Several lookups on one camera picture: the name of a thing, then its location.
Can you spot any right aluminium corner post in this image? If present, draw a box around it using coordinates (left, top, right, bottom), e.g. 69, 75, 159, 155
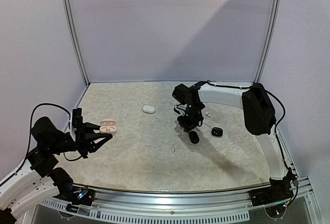
253, 0, 280, 83

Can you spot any pinkish white round case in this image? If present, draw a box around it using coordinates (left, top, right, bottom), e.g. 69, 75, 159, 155
100, 119, 117, 135

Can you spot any white oval charging case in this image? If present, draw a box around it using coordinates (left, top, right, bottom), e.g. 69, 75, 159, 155
142, 105, 155, 114

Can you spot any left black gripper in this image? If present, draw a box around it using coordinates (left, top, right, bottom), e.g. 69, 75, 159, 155
47, 120, 112, 158

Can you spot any aluminium corner post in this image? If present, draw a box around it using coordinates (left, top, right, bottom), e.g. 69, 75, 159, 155
253, 0, 280, 83
62, 0, 90, 87

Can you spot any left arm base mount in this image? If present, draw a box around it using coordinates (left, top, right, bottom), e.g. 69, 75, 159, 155
49, 168, 96, 206

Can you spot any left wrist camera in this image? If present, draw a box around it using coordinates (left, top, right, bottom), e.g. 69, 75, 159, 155
69, 108, 83, 134

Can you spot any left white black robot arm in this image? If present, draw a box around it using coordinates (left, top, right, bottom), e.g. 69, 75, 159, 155
1, 117, 113, 223

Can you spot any left aluminium corner post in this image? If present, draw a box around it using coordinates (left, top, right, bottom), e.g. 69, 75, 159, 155
62, 0, 90, 87

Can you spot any aluminium front rail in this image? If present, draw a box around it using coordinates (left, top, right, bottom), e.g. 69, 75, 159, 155
30, 176, 323, 222

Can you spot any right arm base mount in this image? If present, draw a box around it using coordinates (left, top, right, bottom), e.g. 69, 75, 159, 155
248, 171, 299, 207

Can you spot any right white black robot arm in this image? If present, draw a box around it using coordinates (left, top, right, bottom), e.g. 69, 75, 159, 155
172, 81, 292, 201

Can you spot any black charging case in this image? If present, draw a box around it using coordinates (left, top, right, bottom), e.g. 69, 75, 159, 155
211, 127, 223, 137
188, 131, 200, 145

